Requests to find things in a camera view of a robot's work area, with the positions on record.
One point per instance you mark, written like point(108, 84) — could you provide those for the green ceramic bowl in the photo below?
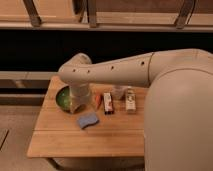
point(63, 99)

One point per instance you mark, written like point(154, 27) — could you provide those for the wooden table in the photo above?
point(57, 133)

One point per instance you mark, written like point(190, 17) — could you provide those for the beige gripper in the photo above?
point(80, 97)

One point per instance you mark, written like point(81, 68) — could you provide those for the white small bottle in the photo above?
point(130, 101)

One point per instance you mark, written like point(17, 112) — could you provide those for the blue sponge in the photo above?
point(87, 120)

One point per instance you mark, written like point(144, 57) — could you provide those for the clear plastic cup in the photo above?
point(118, 92)

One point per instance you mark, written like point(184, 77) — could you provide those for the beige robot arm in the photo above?
point(178, 108)

